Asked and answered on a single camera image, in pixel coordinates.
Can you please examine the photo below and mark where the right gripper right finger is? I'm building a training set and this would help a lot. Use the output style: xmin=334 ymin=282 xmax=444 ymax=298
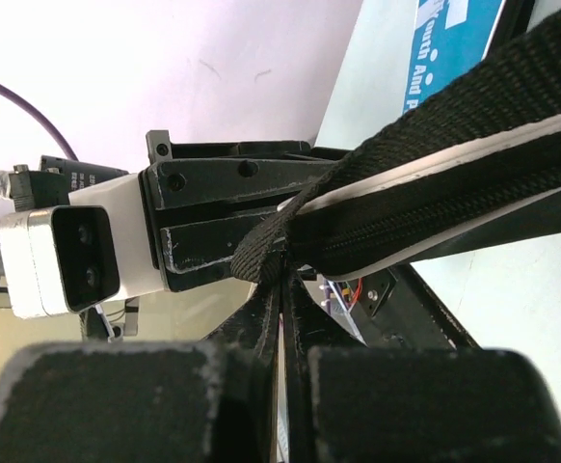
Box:
xmin=281 ymin=274 xmax=368 ymax=462

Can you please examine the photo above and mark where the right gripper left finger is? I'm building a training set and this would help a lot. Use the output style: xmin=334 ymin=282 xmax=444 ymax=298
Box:
xmin=208 ymin=286 xmax=281 ymax=462

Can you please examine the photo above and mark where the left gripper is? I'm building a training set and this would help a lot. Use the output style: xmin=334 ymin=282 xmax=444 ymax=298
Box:
xmin=39 ymin=128 xmax=354 ymax=293

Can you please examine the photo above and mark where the black racket cover front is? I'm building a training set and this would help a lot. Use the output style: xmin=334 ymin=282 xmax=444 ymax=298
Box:
xmin=230 ymin=10 xmax=561 ymax=284

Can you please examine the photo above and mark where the blue racket cover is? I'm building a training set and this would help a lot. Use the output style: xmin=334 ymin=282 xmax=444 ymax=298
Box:
xmin=403 ymin=0 xmax=505 ymax=112

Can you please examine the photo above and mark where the light green table mat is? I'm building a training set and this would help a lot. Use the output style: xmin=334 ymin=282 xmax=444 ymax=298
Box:
xmin=316 ymin=1 xmax=561 ymax=412

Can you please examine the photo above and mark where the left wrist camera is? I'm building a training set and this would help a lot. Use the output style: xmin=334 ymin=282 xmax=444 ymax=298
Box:
xmin=0 ymin=174 xmax=164 ymax=319

